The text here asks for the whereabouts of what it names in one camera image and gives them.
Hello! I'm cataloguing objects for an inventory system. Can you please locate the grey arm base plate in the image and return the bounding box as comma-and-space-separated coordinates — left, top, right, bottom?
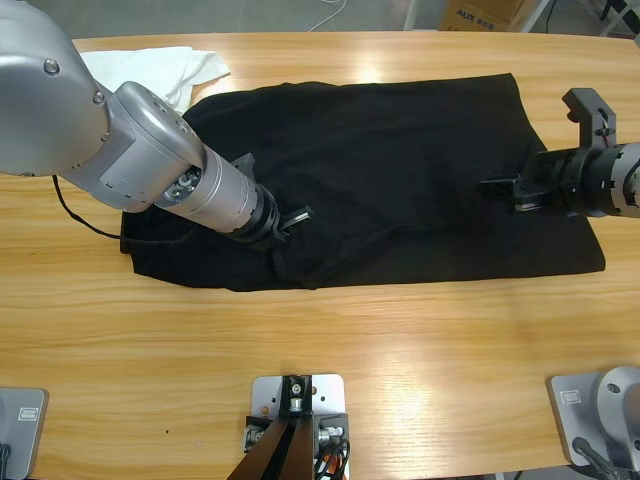
0, 387, 50, 480
549, 365, 640, 471

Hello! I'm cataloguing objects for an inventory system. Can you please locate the white mount plate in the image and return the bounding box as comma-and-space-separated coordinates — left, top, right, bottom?
249, 372, 349, 451

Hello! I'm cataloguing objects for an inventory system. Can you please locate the white folded garment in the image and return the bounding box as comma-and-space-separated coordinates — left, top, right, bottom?
79, 45, 232, 114

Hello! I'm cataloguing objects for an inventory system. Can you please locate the black camera post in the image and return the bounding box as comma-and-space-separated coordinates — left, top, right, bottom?
229, 373, 316, 480

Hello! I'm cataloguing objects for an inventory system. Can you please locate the white floor cable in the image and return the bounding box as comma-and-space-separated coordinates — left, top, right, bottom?
307, 0, 350, 32

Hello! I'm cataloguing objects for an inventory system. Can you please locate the white metal post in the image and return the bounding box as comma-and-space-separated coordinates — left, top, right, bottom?
402, 0, 426, 32

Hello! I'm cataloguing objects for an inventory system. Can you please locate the white slanted frame leg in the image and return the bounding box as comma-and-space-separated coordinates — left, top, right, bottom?
519, 0, 556, 34

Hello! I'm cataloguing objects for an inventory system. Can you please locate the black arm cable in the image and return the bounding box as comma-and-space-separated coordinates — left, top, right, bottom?
52, 174, 196, 247

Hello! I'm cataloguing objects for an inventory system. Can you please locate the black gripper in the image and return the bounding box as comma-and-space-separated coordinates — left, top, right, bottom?
479, 147, 619, 219
232, 187, 315, 251

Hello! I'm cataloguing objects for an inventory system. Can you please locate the black t-shirt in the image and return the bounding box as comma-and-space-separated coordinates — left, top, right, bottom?
118, 73, 609, 293

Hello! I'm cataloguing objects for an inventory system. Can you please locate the orange cable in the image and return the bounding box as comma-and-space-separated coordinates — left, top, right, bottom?
314, 442, 351, 480

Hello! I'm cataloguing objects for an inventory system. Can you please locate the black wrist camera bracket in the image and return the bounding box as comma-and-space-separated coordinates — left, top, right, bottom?
562, 87, 619, 150
230, 153, 259, 179

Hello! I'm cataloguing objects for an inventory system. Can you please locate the cardboard box with blue print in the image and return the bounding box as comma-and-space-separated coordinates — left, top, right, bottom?
438, 0, 540, 32

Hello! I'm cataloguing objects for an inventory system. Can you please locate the black chair frame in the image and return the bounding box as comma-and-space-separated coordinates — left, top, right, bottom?
597, 0, 640, 39

